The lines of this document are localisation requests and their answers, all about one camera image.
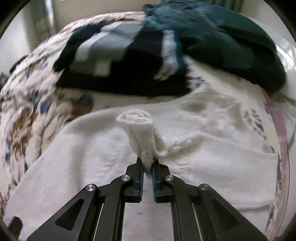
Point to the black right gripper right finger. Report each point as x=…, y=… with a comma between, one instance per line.
x=199, y=212

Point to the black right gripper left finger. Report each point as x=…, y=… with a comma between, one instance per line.
x=96, y=212

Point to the white knit sweater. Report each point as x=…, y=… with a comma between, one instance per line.
x=201, y=137

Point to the pink striped bed sheet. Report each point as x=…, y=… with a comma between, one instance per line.
x=278, y=209

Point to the floral fleece blanket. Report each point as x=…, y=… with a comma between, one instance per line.
x=34, y=111

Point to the navy grey striped folded sweater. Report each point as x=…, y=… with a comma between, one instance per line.
x=123, y=58

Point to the dark teal garment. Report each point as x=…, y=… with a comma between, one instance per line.
x=221, y=38

